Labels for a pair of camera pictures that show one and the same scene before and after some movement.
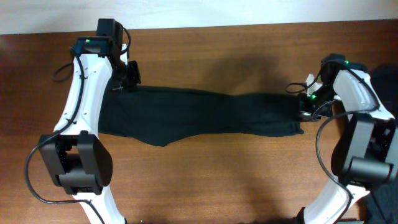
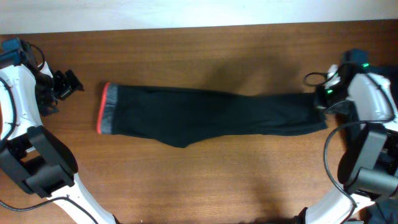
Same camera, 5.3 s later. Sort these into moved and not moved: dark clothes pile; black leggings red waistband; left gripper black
Moved: left gripper black
Not moved: dark clothes pile; black leggings red waistband
